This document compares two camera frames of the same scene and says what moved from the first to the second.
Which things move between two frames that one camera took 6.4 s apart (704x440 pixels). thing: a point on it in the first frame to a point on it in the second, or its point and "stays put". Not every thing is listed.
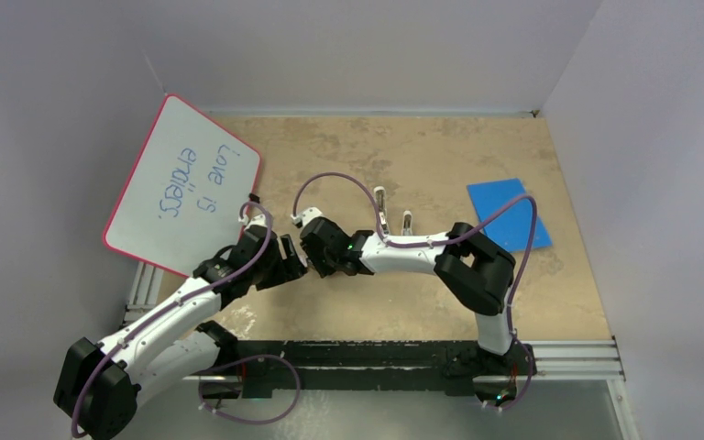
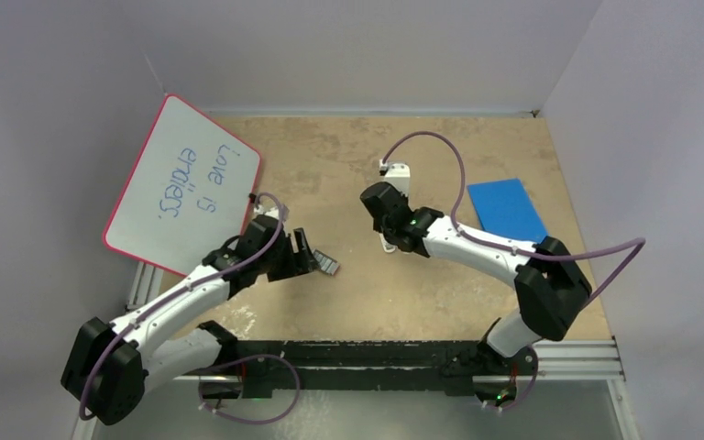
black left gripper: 288,268 stays put
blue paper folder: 513,231 stays put
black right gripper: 324,270 to 378,226
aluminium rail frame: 595,359 stays put
